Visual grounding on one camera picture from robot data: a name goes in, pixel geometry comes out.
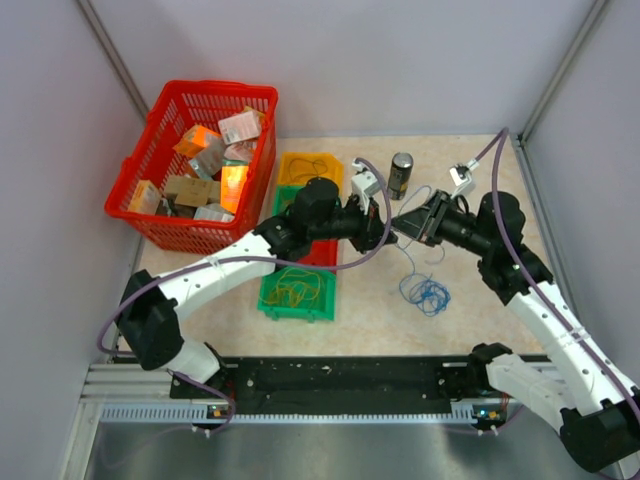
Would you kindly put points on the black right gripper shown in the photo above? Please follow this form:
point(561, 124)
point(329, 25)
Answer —
point(424, 222)

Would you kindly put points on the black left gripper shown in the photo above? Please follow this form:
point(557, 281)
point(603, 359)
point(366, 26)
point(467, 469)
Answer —
point(370, 230)

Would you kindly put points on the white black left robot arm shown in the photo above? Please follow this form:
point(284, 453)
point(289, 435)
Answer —
point(152, 307)

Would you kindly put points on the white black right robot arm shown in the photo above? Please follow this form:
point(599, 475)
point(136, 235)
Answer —
point(593, 407)

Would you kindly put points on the dark drink can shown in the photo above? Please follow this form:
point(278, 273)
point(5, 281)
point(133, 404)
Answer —
point(400, 171)

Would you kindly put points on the red plastic bin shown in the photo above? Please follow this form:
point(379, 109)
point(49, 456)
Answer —
point(322, 253)

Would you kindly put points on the green plastic bin lower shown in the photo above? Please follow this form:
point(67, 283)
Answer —
point(296, 293)

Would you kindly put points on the green plastic bin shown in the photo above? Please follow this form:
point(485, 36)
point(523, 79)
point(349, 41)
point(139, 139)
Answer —
point(296, 293)
point(284, 198)

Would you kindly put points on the green plastic bin upper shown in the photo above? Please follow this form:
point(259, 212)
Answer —
point(284, 198)

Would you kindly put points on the yellow plastic bin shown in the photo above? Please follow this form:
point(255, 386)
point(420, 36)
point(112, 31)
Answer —
point(297, 168)

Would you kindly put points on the bright orange box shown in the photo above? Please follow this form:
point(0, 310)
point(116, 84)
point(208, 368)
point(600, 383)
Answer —
point(233, 178)

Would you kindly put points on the pink white box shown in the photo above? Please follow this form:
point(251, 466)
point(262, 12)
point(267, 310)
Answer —
point(240, 127)

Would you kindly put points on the brown cardboard box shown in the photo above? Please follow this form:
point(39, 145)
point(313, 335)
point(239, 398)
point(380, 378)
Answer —
point(192, 192)

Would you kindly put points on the yellow box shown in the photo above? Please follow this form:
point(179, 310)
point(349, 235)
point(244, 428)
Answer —
point(146, 198)

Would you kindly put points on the red plastic basket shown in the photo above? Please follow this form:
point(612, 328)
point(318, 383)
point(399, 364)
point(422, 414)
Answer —
point(181, 105)

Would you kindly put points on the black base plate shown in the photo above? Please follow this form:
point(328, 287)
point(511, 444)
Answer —
point(357, 385)

